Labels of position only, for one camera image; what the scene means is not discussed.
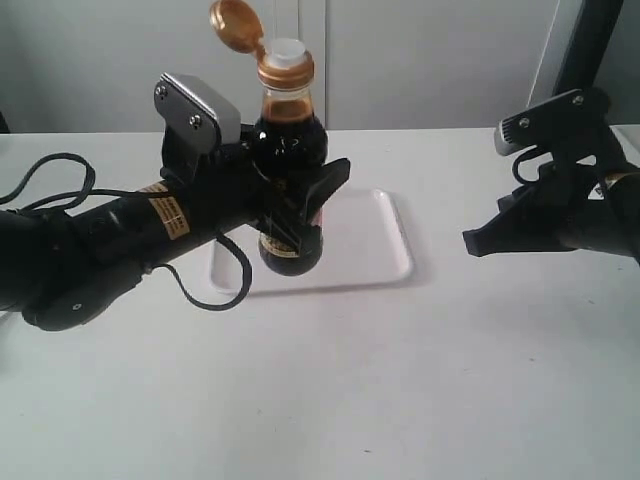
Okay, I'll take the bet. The dark soy sauce bottle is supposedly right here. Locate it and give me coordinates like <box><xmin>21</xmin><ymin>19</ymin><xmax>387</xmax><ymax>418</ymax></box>
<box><xmin>208</xmin><ymin>0</ymin><xmax>329</xmax><ymax>276</ymax></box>

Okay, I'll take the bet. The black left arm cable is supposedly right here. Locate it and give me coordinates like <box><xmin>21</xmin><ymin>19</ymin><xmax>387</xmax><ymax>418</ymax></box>
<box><xmin>0</xmin><ymin>153</ymin><xmax>254</xmax><ymax>311</ymax></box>

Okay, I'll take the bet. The black vertical post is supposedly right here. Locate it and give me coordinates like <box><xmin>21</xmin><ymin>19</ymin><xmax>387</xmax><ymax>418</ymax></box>
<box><xmin>552</xmin><ymin>0</ymin><xmax>624</xmax><ymax>95</ymax></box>

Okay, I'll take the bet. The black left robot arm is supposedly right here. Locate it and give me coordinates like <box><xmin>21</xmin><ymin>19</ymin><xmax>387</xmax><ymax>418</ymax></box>
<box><xmin>1</xmin><ymin>127</ymin><xmax>350</xmax><ymax>332</ymax></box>

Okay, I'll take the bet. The white plastic tray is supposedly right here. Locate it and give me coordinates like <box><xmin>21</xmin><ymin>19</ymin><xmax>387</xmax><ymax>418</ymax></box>
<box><xmin>228</xmin><ymin>187</ymin><xmax>413</xmax><ymax>297</ymax></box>

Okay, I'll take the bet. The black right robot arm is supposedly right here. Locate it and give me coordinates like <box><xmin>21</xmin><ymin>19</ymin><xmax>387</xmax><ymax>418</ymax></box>
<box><xmin>463</xmin><ymin>163</ymin><xmax>639</xmax><ymax>259</ymax></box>

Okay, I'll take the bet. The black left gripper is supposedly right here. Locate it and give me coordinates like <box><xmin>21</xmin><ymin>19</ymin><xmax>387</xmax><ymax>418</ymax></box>
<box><xmin>160</xmin><ymin>123</ymin><xmax>351</xmax><ymax>250</ymax></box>

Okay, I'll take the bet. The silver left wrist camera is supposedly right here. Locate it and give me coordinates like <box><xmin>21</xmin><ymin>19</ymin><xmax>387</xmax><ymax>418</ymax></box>
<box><xmin>154</xmin><ymin>72</ymin><xmax>241</xmax><ymax>154</ymax></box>

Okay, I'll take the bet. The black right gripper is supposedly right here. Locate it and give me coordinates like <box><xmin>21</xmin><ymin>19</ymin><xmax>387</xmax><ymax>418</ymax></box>
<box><xmin>462</xmin><ymin>159</ymin><xmax>615</xmax><ymax>257</ymax></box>

